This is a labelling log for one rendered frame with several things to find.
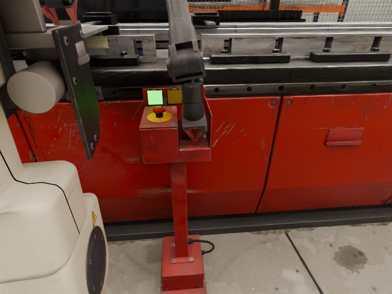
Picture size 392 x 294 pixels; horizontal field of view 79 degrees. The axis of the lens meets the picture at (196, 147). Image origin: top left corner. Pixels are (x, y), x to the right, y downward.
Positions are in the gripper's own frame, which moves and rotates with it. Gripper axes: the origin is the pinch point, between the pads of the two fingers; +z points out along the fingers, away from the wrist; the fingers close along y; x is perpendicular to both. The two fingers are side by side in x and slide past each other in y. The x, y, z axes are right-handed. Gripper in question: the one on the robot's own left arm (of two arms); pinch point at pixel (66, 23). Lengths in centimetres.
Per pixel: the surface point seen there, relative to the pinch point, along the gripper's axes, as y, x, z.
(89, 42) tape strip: -3.1, -4.0, 9.5
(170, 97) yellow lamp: -31.8, 21.3, 12.0
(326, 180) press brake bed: -104, 33, 58
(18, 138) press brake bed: 26.3, 21.2, 32.1
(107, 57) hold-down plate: -9.7, 2.4, 11.0
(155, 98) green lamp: -27.0, 21.4, 12.0
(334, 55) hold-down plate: -94, 2, 12
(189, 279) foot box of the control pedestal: -36, 70, 68
